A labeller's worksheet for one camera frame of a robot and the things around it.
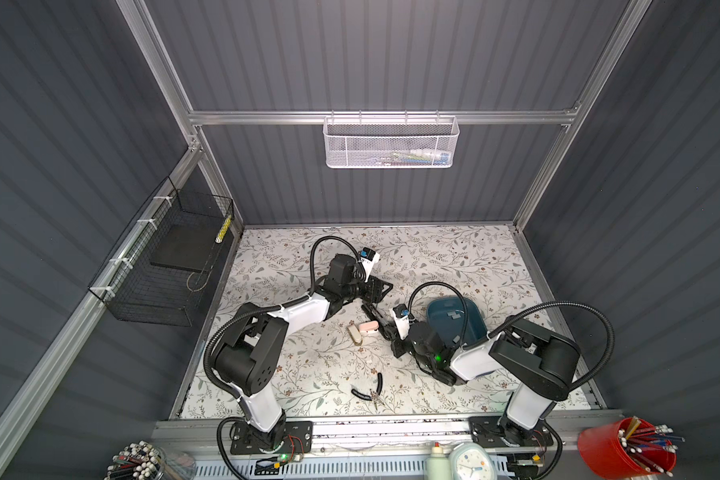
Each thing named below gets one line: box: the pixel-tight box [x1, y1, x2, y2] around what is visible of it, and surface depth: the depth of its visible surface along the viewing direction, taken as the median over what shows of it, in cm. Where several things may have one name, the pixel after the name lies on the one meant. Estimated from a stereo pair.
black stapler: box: [361, 304, 397, 340], surface depth 94 cm
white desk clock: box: [448, 442, 498, 480], surface depth 69 cm
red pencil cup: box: [578, 416, 676, 480], surface depth 63 cm
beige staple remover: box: [347, 324, 363, 346], surface depth 91 cm
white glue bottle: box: [425, 442, 450, 480], surface depth 65 cm
